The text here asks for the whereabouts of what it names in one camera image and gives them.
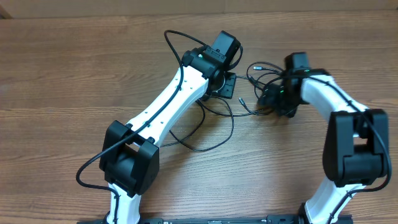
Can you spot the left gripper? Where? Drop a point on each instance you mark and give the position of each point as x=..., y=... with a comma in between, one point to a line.
x=228, y=88

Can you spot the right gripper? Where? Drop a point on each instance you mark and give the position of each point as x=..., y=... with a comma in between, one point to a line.
x=269, y=97

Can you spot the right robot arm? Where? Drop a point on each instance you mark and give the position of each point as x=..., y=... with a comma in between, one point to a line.
x=356, y=150

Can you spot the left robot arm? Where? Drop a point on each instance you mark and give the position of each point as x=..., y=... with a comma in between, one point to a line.
x=130, y=155

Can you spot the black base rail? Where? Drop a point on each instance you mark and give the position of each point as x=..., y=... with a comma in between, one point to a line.
x=270, y=219

